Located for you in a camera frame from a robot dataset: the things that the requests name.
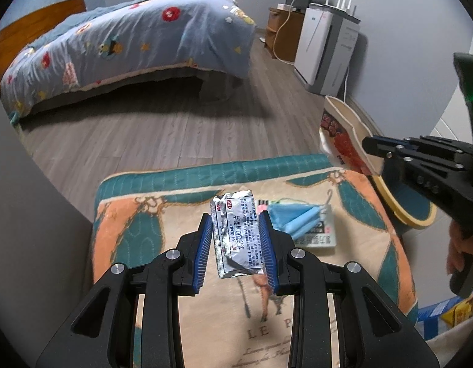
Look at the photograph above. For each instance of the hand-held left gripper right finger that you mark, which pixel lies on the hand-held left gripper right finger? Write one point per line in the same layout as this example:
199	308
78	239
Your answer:
268	253

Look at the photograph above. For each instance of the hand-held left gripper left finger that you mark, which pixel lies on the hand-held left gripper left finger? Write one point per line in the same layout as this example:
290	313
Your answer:
204	253

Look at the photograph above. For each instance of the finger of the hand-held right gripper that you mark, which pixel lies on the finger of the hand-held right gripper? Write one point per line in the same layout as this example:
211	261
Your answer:
382	149
443	147

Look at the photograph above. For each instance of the silver medicine sachet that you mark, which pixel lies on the silver medicine sachet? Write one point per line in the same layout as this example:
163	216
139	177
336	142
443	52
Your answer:
236	234

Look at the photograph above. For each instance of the red printed snack packet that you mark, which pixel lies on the red printed snack packet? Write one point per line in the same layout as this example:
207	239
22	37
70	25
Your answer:
343	145

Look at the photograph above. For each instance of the teal bin with yellow rim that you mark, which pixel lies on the teal bin with yellow rim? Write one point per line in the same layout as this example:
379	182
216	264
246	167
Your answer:
414	209

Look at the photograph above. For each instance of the person's right hand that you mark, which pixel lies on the person's right hand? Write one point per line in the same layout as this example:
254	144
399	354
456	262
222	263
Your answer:
455	251

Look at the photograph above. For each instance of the white panelled door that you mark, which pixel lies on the white panelled door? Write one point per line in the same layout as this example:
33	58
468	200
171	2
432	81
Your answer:
453	126

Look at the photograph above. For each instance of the blue face mask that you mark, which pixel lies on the blue face mask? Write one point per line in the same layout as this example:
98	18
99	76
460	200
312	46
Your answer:
294	218

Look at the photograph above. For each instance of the white medicine box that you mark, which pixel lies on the white medicine box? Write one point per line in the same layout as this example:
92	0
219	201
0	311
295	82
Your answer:
319	239

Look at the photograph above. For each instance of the teal and orange patterned mat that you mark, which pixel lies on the teal and orange patterned mat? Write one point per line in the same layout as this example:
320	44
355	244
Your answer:
163	218

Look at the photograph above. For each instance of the white air purifier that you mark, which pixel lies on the white air purifier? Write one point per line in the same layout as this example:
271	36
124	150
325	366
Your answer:
320	53

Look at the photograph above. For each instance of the blue and yellow box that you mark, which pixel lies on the blue and yellow box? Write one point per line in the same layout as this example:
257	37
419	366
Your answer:
451	312

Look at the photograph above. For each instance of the white router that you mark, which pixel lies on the white router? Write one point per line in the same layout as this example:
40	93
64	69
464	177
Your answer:
342	5

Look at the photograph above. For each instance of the wooden cabinet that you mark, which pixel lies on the wooden cabinet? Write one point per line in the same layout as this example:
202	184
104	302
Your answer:
287	32

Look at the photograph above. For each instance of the blue printed blanket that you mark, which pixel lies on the blue printed blanket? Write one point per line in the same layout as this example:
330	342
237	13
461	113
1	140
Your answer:
144	38

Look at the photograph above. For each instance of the wooden bed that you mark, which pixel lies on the wooden bed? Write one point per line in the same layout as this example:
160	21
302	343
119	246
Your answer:
37	19

